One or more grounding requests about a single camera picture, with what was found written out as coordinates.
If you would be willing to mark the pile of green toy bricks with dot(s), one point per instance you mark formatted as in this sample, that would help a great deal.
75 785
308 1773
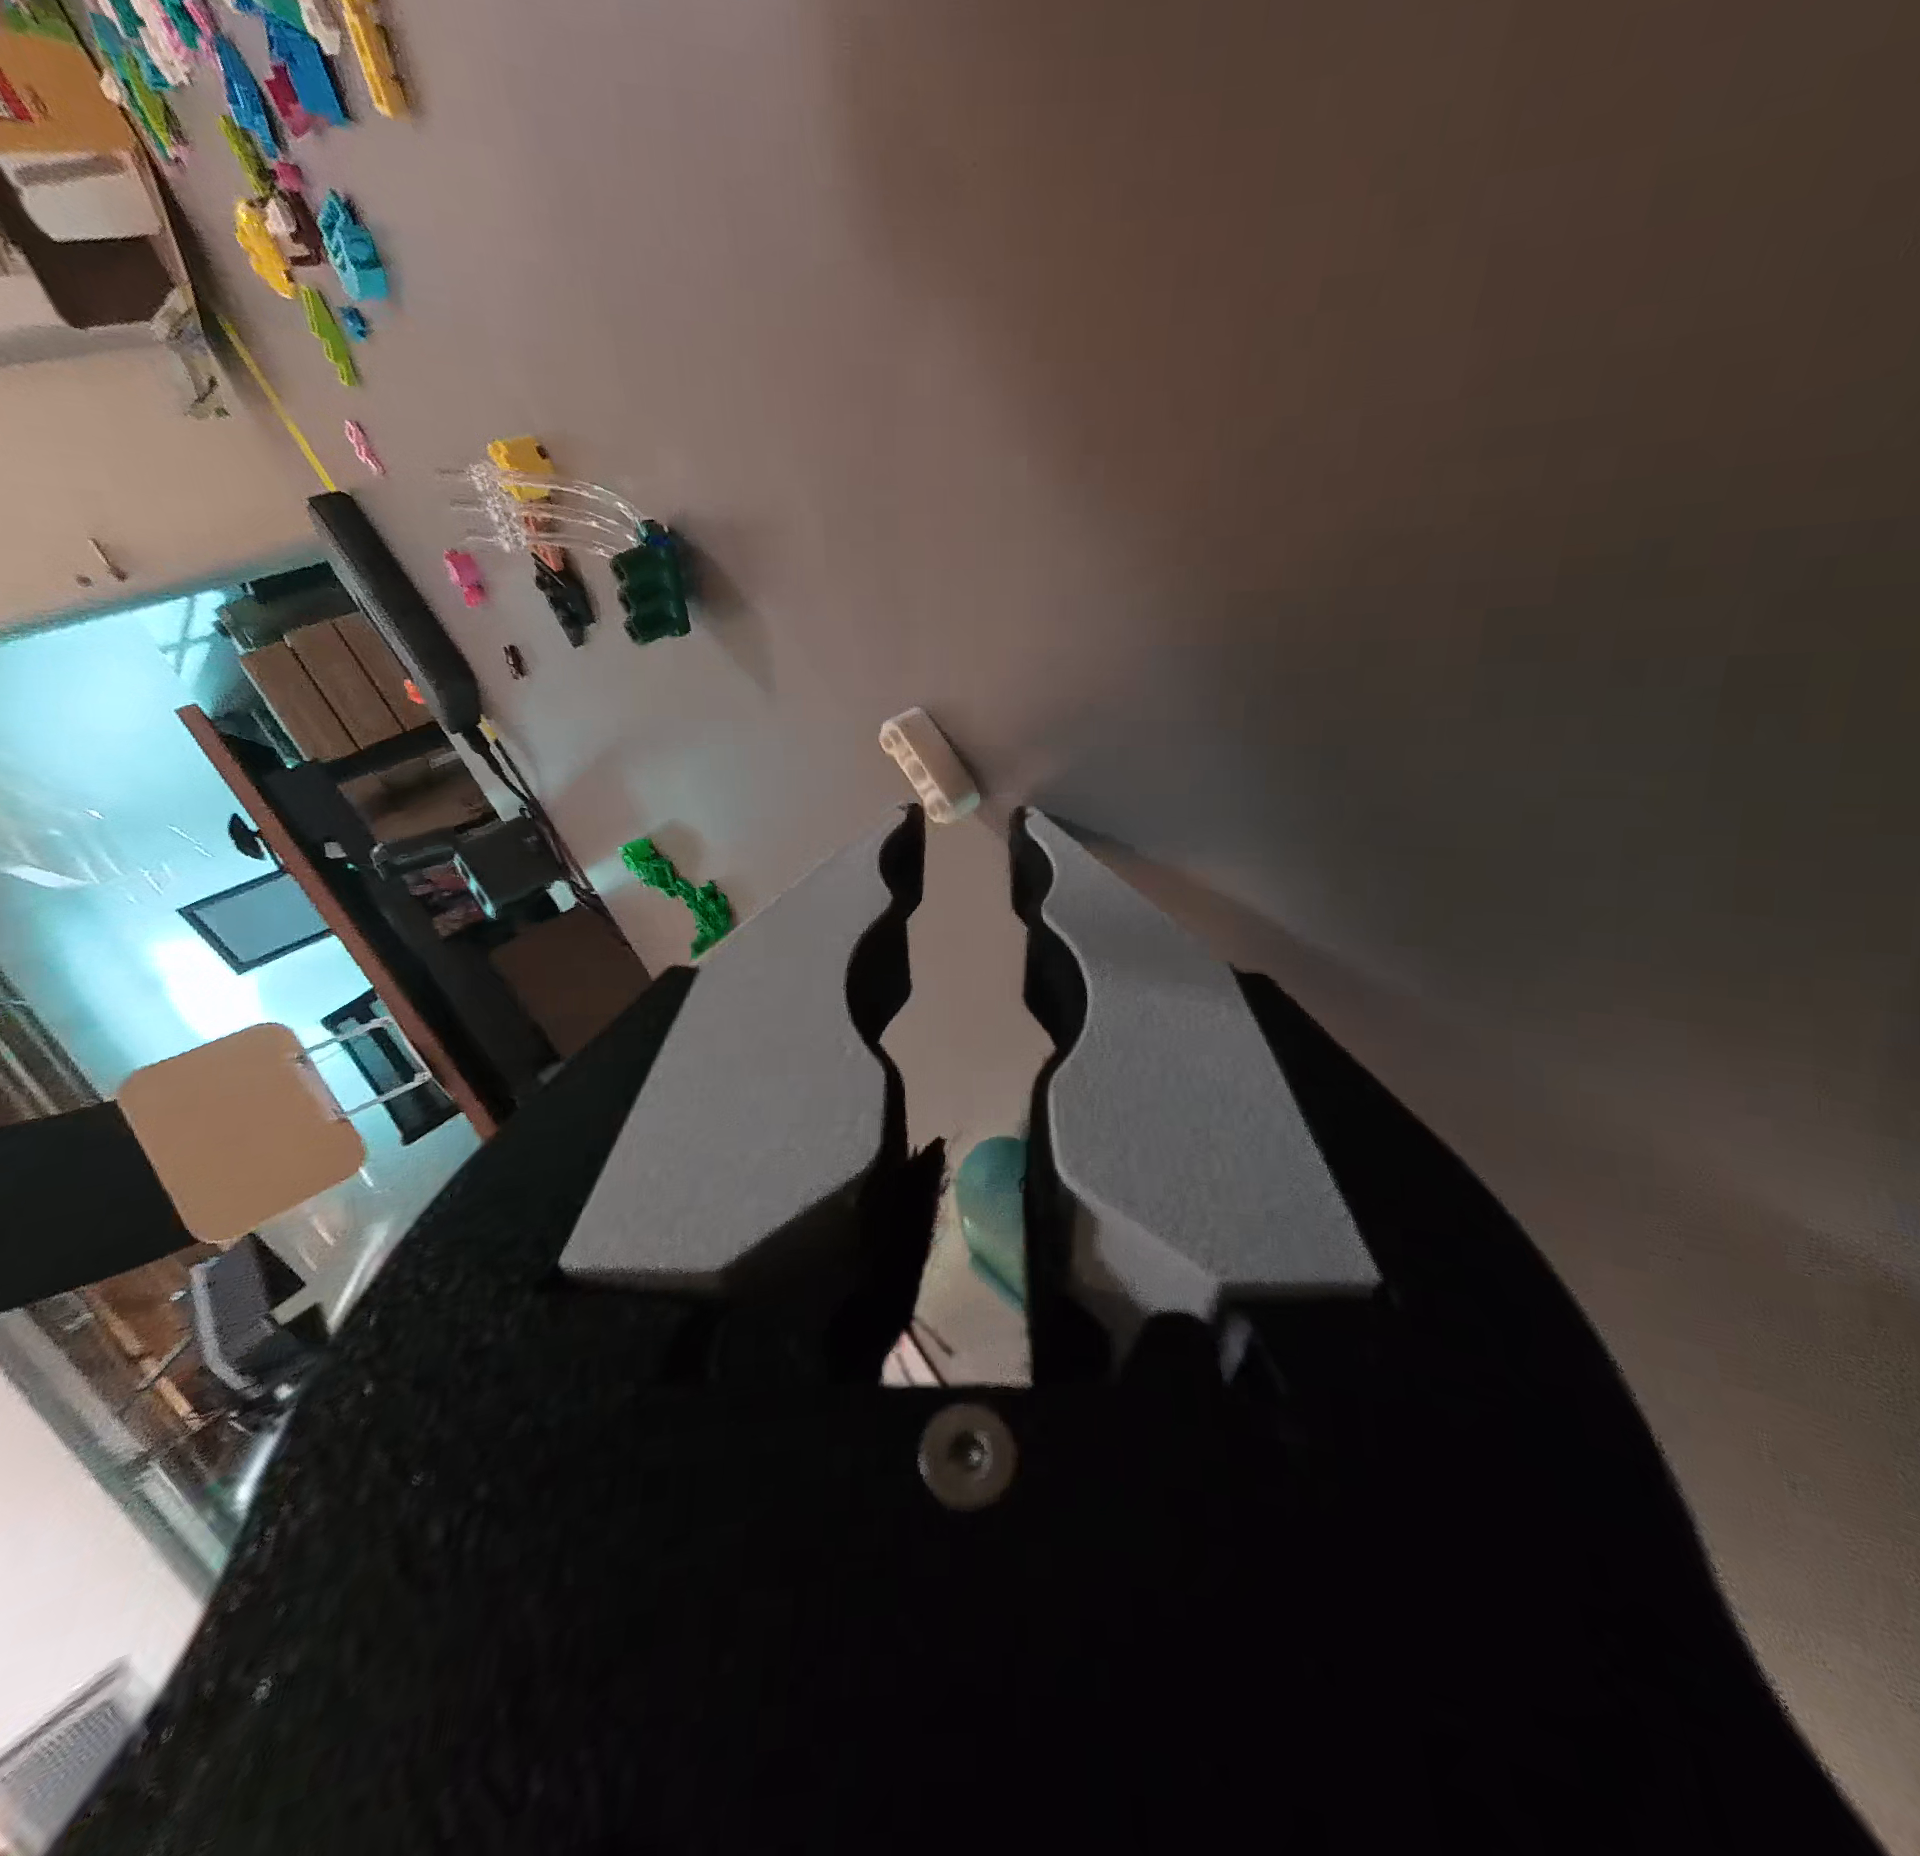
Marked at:
675 889

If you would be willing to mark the yellow toy brick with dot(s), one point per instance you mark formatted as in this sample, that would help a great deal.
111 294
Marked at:
516 463

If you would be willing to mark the cardboard box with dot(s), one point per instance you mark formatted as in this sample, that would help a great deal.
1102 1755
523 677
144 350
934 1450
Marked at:
62 100

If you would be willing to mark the grey office chair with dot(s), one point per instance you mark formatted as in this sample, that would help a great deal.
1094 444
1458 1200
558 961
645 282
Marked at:
233 1316

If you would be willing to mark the wooden table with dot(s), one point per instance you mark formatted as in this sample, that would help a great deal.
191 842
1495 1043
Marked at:
349 914

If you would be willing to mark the pink toy plate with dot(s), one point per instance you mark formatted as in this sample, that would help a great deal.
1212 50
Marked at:
363 446

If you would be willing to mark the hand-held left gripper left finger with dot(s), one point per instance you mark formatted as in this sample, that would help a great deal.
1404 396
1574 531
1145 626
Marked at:
749 1105

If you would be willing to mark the teal rounded object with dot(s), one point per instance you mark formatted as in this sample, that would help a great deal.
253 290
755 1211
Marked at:
994 1211

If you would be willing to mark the clear rods on green base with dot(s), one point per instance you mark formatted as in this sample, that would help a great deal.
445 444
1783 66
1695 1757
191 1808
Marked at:
654 586

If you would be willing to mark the white three-hole toy beam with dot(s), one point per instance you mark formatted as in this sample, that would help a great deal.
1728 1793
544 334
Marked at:
931 765

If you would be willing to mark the grey desk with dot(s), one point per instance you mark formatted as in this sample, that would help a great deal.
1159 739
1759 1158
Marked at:
1201 387

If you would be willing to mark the beige wooden stand board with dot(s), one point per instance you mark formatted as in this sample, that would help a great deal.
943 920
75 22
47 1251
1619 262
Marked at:
240 1129

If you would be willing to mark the pink toy slope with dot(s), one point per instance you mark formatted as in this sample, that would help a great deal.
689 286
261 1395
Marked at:
462 574

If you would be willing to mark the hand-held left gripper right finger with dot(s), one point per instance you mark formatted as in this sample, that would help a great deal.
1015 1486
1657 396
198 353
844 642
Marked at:
1201 1121

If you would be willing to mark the pile of colourful toy bricks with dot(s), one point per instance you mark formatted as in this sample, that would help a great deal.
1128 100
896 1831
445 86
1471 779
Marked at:
300 71

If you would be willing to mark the black wedge plate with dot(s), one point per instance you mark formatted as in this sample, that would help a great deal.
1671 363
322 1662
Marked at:
566 601

